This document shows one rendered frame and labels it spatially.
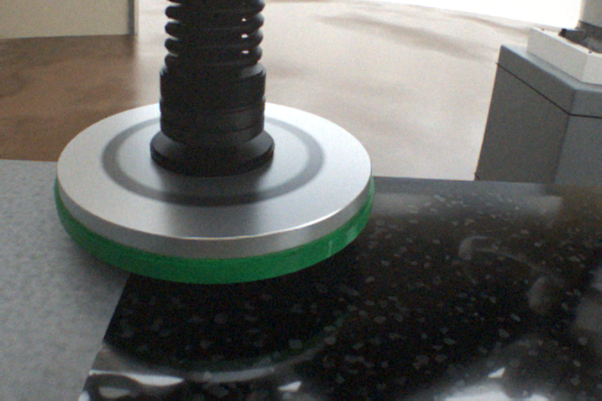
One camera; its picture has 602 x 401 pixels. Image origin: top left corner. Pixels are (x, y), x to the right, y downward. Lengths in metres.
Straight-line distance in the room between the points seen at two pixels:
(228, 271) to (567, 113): 0.96
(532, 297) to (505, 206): 0.13
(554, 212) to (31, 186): 0.45
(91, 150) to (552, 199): 0.39
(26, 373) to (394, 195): 0.31
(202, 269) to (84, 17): 5.12
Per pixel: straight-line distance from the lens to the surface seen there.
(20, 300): 0.33
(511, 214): 0.45
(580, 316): 0.36
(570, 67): 1.25
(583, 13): 1.35
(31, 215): 0.41
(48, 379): 0.27
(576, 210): 0.49
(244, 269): 0.27
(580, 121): 1.17
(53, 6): 5.46
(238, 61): 0.30
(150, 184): 0.31
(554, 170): 1.19
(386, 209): 0.41
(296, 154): 0.35
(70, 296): 0.32
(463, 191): 0.46
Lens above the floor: 1.03
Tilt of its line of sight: 27 degrees down
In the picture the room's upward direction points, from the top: 5 degrees clockwise
